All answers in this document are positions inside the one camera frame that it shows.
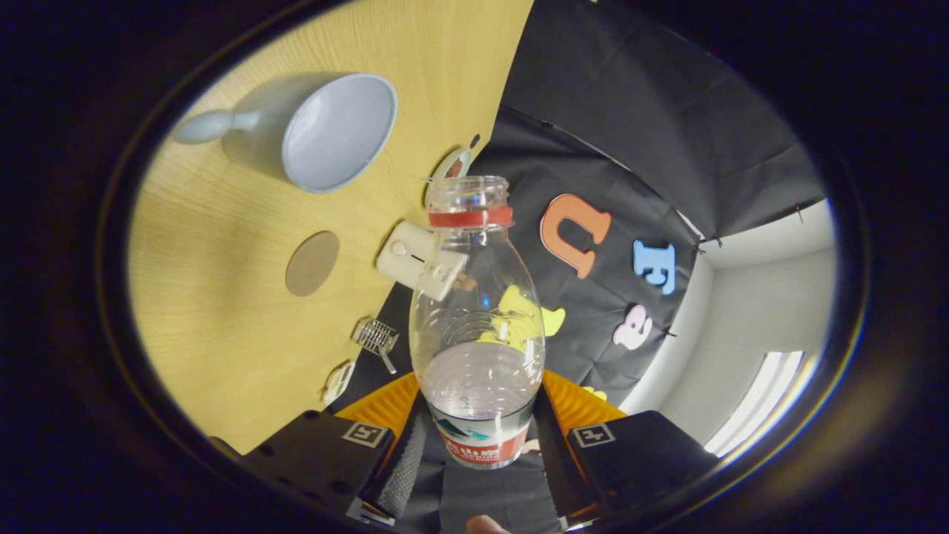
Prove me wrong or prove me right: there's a white toaster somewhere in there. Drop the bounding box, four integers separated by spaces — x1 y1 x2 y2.
376 220 470 303

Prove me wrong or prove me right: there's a white divided spice dish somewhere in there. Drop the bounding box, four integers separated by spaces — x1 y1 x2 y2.
322 360 357 406

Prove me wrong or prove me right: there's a pale green plate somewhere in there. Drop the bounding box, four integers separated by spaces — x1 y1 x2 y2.
431 148 475 184

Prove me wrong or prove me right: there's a clear plastic juice bottle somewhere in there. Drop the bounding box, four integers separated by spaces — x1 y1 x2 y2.
409 176 547 469

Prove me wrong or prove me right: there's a round brown coaster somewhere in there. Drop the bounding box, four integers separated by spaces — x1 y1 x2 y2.
285 231 341 297

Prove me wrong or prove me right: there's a metal wire utensil holder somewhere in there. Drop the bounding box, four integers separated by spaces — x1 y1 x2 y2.
351 317 400 357

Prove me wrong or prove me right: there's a wooden table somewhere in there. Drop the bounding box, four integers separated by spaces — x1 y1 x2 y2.
128 0 535 455

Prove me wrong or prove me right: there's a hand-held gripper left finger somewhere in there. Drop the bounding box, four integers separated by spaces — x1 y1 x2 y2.
210 371 432 526

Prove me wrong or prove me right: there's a white cup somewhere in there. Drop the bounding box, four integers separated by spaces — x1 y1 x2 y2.
174 72 399 194

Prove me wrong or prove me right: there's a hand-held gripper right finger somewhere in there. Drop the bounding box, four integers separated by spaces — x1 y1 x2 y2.
535 369 724 521

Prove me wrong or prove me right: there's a small ceiling light panel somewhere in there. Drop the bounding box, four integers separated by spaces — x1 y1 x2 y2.
702 351 818 458

